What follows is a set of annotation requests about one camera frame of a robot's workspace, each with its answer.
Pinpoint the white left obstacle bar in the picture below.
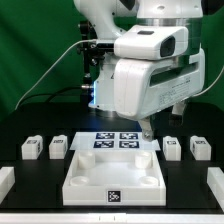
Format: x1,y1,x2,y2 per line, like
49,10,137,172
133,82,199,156
0,167,15,204

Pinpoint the black cable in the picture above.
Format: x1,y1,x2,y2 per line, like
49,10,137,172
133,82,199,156
19,87,84,107

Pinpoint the white sheet with markers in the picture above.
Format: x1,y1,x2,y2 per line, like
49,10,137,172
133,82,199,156
70,132,160,151

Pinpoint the white front table strip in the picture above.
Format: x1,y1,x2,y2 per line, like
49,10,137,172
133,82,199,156
0,213,224,224

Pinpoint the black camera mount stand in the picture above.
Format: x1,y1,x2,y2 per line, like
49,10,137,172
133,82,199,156
77,21,114,85

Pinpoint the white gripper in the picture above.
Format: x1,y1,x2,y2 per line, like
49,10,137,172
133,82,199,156
114,49,205,140

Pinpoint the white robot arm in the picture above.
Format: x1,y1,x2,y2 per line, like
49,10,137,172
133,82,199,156
73,0,224,141

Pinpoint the white right obstacle bar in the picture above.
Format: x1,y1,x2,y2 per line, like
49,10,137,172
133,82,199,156
207,167,224,212

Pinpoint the white obstacle bar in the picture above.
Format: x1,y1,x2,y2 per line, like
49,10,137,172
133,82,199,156
207,167,224,212
0,167,15,204

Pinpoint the white square tabletop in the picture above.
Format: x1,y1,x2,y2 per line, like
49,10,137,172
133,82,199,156
62,150,166,206

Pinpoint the white camera cable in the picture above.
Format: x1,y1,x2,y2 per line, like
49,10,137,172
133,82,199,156
14,38,116,111

